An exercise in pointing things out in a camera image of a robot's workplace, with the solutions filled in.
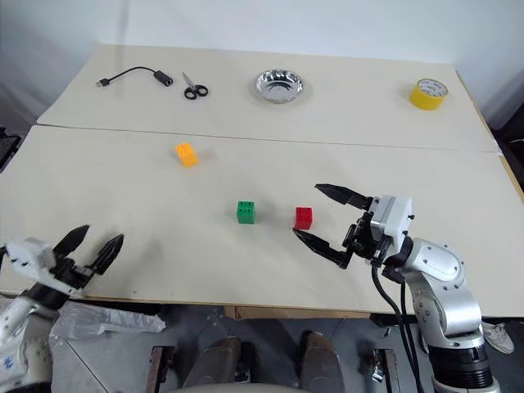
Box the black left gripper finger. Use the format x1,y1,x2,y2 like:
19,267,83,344
87,233,125,277
54,224,91,260

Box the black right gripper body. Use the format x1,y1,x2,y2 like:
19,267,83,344
342,210,392,267

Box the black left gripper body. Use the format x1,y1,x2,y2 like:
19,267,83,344
47,256,102,293

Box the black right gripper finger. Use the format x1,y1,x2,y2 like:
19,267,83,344
292,228,355,270
314,183,373,210

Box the red toy brick cube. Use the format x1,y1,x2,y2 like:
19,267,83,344
293,206,314,230

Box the clear plastic bag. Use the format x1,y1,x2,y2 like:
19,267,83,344
48,300,167,341

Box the green toy brick cube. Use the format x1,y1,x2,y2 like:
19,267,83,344
236,200,258,225

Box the black equipment box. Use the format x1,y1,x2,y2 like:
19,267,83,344
0,126,22,174

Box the dark brown rounded shape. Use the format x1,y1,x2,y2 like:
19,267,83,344
300,331,346,393
182,335,243,390

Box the yellow tape roll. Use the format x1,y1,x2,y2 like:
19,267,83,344
409,77,449,111

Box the shiny metal bowl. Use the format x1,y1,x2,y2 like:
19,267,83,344
250,68,309,106

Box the orange toy brick cube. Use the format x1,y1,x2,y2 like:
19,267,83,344
174,141,200,169

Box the white sneaker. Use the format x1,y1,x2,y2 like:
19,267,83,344
481,321,515,355

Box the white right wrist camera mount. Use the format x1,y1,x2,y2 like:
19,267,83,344
368,195,413,251

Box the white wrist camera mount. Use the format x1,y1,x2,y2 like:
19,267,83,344
5,237,84,298
368,195,413,251

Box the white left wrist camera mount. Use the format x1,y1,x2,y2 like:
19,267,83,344
5,237,84,298

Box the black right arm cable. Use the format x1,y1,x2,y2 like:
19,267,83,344
370,261,427,393

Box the dark metal bracket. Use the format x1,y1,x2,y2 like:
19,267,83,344
370,347,399,393
148,345,177,393

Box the black USB adapter cable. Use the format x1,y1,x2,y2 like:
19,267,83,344
95,65,174,88

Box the black-handled scissors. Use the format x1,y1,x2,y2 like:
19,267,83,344
181,72,210,101

